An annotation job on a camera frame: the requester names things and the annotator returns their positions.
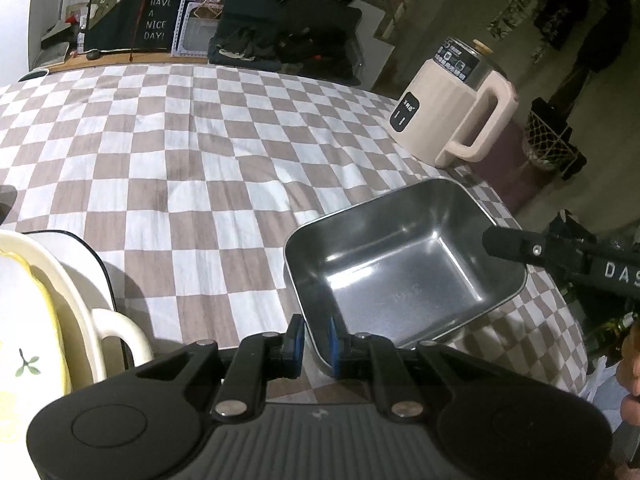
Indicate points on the pile of dark clothes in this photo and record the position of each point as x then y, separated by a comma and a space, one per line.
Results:
280, 35

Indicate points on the white black-rimmed enamel tray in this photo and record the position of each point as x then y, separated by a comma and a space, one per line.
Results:
67, 246

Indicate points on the checkered tablecloth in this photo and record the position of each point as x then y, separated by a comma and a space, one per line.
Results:
200, 160

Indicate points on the cream electric kettle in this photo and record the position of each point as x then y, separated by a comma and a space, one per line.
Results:
440, 110

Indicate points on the yellow-rimmed leaf print plate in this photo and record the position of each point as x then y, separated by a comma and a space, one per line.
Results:
25, 335

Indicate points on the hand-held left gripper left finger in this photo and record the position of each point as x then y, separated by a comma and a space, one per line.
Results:
298, 340

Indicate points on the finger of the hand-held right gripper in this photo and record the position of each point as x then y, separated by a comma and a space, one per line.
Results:
515, 246

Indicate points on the net-covered basket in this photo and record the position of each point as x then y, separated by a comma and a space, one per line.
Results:
547, 135

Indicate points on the wooden board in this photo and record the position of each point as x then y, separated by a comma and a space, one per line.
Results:
150, 57

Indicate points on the person's right hand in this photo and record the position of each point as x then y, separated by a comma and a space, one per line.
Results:
632, 375

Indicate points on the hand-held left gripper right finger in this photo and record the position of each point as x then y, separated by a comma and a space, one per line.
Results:
332, 345

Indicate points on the black printed poster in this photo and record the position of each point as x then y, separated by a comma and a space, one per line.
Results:
150, 15

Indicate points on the clear storage box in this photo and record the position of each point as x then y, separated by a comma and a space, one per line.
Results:
195, 30

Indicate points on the steel rectangular tray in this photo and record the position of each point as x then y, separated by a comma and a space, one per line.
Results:
400, 260

